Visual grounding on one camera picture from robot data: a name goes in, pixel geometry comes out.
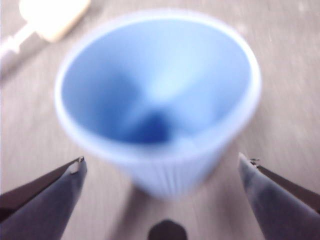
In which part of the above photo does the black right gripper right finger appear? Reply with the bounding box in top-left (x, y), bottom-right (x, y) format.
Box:
top-left (238, 152), bottom-right (320, 240)

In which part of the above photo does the grey-handled cream sponge cup brush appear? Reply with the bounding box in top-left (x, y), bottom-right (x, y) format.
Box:
top-left (0, 0), bottom-right (92, 81)

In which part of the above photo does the blue ribbed plastic cup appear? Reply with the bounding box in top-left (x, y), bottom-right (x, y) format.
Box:
top-left (53, 8), bottom-right (262, 204)

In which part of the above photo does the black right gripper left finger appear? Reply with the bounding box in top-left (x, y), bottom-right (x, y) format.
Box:
top-left (0, 156), bottom-right (89, 240)

